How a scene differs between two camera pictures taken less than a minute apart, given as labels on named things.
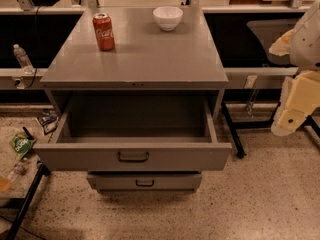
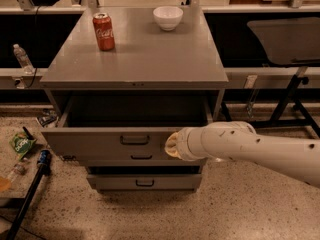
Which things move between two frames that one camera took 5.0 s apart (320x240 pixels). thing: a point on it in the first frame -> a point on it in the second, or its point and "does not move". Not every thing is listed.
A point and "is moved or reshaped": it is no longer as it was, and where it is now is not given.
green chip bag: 22,144 does not move
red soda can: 104,31 does not move
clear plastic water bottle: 24,61 does not move
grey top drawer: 134,134 is moved or reshaped
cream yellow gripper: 307,42 -> 183,145
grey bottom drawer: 145,181 does not move
